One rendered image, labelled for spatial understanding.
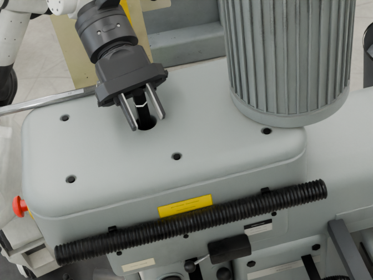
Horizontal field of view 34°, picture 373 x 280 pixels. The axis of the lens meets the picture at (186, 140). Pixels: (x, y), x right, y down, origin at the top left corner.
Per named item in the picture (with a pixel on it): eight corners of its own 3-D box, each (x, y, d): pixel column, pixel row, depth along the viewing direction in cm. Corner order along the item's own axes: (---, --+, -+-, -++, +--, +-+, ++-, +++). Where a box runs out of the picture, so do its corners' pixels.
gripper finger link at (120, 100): (137, 131, 101) (122, 98, 102) (137, 125, 98) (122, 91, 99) (129, 134, 100) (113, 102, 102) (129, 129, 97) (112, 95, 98)
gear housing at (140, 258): (115, 283, 112) (103, 253, 105) (101, 184, 129) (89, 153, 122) (291, 238, 114) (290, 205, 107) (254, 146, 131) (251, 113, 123)
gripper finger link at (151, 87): (161, 115, 98) (145, 82, 100) (160, 121, 101) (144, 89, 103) (170, 111, 99) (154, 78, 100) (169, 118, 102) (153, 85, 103)
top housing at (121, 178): (49, 270, 104) (18, 214, 92) (43, 160, 122) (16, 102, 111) (313, 203, 106) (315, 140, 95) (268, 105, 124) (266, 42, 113)
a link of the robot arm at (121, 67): (166, 87, 107) (137, 30, 109) (170, 65, 98) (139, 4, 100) (99, 115, 104) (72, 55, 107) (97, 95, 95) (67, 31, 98)
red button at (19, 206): (17, 223, 111) (10, 210, 108) (17, 206, 113) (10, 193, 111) (35, 218, 111) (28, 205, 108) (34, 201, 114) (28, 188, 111)
